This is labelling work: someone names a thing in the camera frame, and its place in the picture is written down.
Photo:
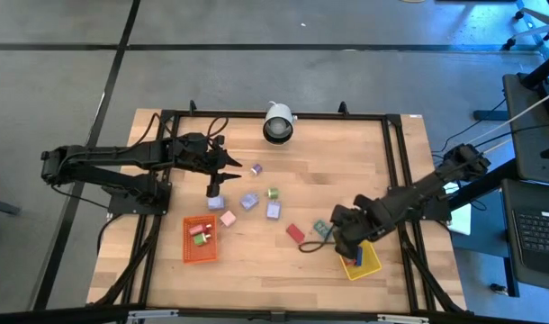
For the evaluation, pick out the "silver aluminium bracket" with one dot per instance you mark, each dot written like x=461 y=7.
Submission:
x=402 y=318
x=153 y=314

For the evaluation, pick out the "small black plug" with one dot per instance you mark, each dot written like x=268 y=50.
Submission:
x=497 y=288

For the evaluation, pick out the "dark desk with laptop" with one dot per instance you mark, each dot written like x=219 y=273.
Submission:
x=526 y=193

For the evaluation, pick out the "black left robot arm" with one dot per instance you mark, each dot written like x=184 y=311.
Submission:
x=121 y=155

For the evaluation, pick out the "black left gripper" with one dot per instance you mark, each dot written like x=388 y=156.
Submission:
x=198 y=153

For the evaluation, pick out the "black diagonal pole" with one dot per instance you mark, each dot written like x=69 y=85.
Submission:
x=542 y=69

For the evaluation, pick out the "red plug adapter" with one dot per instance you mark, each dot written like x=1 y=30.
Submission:
x=199 y=229

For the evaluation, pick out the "small gray camera mount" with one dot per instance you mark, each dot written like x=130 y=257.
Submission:
x=278 y=316

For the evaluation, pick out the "black side desk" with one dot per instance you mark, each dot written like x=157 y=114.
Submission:
x=526 y=135

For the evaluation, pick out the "blue box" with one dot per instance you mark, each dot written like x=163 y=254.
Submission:
x=359 y=255

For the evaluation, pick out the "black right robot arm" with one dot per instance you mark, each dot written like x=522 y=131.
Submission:
x=414 y=195

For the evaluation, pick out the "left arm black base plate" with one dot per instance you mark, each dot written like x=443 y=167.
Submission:
x=119 y=206

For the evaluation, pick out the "teal patterned box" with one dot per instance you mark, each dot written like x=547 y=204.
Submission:
x=321 y=227

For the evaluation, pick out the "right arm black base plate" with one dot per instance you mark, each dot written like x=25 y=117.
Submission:
x=393 y=198

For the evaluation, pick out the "green plug adapter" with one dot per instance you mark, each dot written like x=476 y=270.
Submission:
x=201 y=239
x=273 y=193

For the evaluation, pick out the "black laptop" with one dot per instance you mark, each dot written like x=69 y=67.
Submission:
x=540 y=234

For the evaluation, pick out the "gray furniture foot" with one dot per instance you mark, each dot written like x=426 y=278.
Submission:
x=2 y=207

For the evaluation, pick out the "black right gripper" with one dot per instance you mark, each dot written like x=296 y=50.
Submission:
x=353 y=225

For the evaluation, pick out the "office chair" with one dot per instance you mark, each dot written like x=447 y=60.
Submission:
x=537 y=29

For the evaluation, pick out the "lavender usb charger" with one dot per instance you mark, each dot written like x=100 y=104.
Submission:
x=249 y=200
x=216 y=203
x=273 y=210

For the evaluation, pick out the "yellow plastic basket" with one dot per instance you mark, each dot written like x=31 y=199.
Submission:
x=369 y=266

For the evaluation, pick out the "black metal table frame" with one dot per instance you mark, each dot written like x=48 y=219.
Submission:
x=328 y=115

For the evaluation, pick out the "black desk foot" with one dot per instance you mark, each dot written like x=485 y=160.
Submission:
x=488 y=115

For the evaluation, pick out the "purple plug adapter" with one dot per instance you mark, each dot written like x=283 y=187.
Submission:
x=256 y=169

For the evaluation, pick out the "pink usb charger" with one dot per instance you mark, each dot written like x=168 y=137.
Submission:
x=228 y=218

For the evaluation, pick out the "white sheet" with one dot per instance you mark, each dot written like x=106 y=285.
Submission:
x=461 y=220

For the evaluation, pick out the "orange plastic basket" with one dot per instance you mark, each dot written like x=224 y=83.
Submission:
x=198 y=254

